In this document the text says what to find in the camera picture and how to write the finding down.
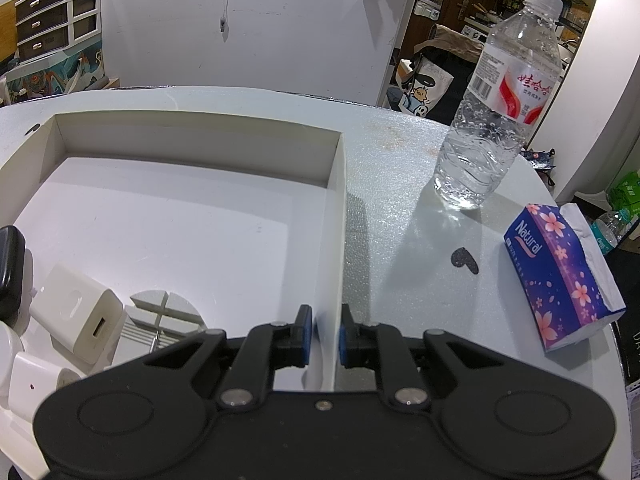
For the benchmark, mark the painted colourful panel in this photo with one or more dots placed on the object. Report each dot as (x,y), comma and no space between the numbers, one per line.
(60,77)

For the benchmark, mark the clear plastic water bottle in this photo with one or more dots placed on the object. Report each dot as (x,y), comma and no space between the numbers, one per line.
(490,130)

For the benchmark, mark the brown cloth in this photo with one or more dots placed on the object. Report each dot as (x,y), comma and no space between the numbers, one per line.
(457,42)

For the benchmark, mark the shallow white cardboard box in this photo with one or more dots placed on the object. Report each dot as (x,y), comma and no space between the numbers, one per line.
(200,230)

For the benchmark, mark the blue printed packet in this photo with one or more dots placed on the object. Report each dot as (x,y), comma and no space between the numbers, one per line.
(540,157)

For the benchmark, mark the green label water bottle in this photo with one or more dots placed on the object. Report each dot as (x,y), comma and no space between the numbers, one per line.
(610,230)

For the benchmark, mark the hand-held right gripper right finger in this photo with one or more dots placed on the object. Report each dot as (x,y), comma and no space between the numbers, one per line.
(344,342)

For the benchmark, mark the purple floral tissue pack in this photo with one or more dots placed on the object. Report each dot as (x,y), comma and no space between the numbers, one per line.
(555,275)

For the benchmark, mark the cartoon print tote bag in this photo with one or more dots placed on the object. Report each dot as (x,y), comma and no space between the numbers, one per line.
(425,90)

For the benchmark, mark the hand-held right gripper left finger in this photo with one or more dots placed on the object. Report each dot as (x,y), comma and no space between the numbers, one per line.
(305,340)

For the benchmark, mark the black rounded case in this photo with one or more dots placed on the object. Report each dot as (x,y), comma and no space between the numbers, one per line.
(9,265)

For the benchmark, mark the white charger with port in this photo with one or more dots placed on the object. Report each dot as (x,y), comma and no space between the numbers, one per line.
(70,305)

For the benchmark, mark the white plug adapter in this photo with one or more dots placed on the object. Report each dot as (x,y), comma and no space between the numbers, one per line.
(32,385)

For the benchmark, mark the green plastic bag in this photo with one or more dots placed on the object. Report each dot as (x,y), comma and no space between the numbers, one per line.
(627,190)

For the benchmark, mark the white drawer cabinet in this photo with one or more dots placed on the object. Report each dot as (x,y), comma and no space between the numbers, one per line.
(55,15)

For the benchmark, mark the white round slotted holder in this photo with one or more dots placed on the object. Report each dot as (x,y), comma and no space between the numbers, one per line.
(165,310)

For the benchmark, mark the black heart-shaped sticker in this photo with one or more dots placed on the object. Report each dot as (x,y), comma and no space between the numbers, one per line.
(462,259)

